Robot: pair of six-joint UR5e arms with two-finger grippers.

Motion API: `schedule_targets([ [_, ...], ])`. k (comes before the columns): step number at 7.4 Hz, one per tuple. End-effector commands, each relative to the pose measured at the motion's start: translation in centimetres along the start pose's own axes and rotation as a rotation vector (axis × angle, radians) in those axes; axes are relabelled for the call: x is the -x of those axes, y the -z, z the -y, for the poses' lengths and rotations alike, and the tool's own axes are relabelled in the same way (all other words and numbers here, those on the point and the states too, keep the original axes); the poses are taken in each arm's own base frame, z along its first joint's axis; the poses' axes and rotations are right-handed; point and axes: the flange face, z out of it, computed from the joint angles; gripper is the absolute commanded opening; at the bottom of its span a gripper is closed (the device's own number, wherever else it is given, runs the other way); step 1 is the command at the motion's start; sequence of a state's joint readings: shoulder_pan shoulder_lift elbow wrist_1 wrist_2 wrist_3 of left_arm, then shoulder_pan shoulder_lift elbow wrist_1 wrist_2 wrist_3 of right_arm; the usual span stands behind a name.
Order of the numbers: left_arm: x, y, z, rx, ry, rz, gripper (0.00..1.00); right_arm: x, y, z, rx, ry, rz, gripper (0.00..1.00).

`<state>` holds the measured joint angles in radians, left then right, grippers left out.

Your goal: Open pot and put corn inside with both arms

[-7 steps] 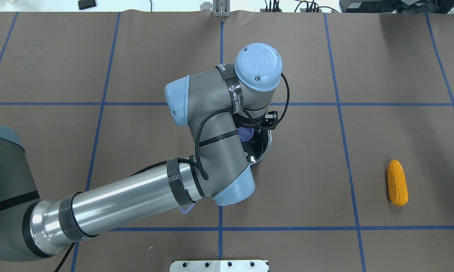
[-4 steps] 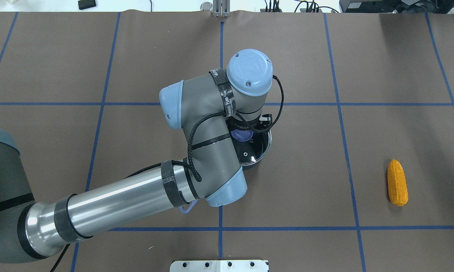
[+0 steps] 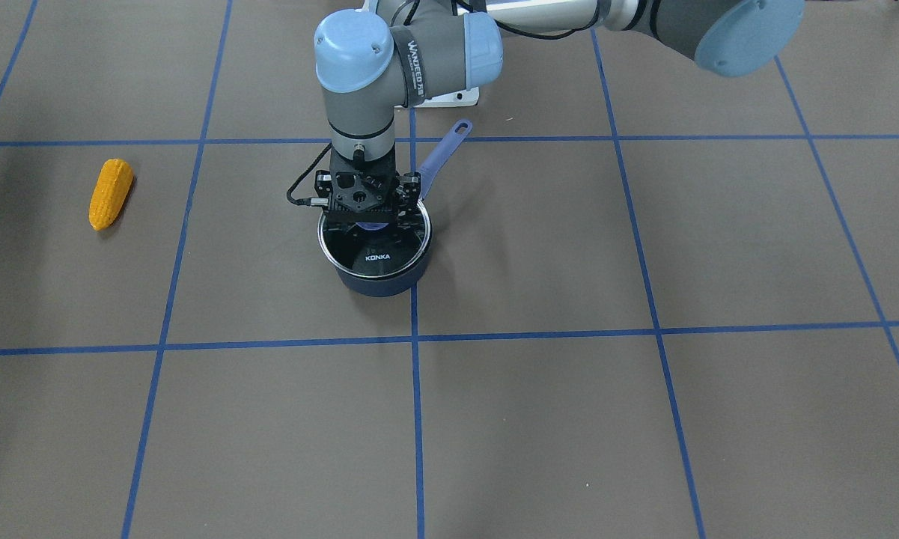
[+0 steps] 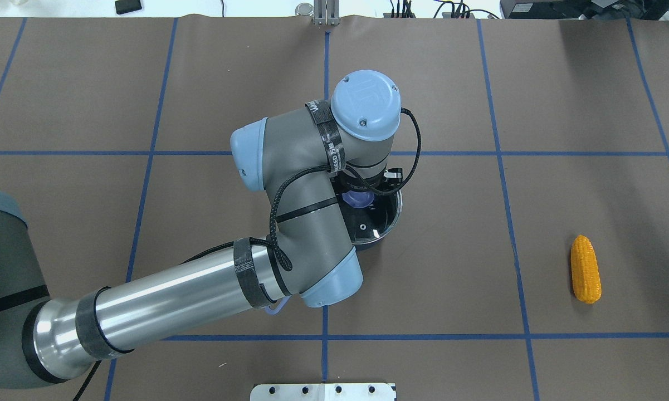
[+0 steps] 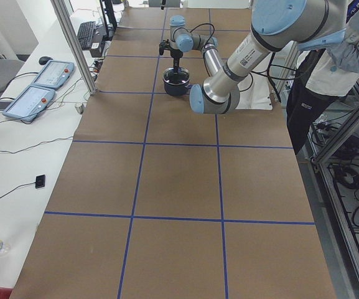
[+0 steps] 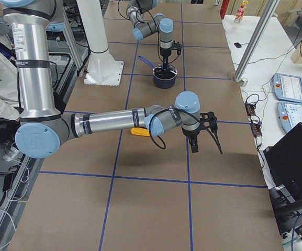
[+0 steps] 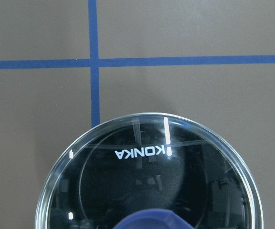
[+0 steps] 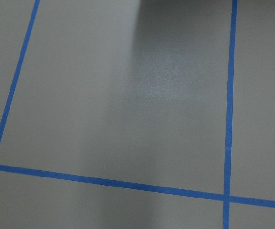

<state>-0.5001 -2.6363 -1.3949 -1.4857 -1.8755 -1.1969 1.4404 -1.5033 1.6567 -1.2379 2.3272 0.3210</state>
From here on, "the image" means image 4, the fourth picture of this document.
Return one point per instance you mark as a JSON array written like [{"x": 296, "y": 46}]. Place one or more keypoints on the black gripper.
[{"x": 352, "y": 184}]

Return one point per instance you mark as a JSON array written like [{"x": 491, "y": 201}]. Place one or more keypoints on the glass pot lid blue knob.
[{"x": 368, "y": 217}]

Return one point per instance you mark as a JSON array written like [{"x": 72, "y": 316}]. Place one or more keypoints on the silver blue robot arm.
[{"x": 304, "y": 160}]

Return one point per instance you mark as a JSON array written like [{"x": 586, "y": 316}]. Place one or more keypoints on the yellow corn cob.
[{"x": 584, "y": 271}]

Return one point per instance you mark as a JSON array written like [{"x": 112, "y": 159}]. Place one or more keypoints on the dark blue saucepan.
[{"x": 343, "y": 281}]

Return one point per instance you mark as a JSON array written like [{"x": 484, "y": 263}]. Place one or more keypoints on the black laptop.
[{"x": 600, "y": 10}]

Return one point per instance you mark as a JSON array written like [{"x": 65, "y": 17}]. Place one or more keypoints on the small black device on table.
[{"x": 127, "y": 6}]

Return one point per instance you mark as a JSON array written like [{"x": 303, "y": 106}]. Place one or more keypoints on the aluminium frame post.
[{"x": 326, "y": 12}]

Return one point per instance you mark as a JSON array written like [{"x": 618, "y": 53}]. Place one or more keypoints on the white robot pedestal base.
[{"x": 325, "y": 391}]

